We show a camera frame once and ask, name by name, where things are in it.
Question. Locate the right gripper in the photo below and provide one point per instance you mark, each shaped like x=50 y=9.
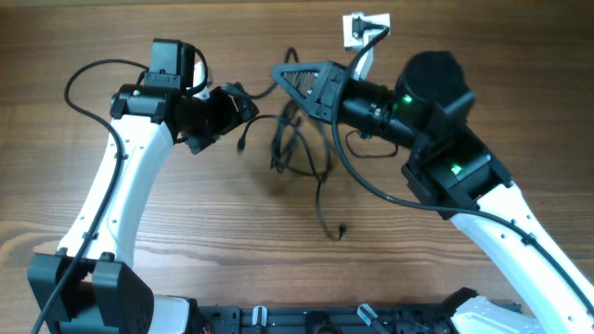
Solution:
x=324 y=101

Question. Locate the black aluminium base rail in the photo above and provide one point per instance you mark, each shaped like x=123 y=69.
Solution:
x=409 y=318

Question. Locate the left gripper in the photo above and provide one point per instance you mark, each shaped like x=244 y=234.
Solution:
x=229 y=119

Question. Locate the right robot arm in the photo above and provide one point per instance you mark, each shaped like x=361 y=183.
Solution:
x=452 y=172

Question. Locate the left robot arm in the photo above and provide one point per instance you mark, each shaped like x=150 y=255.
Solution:
x=88 y=285

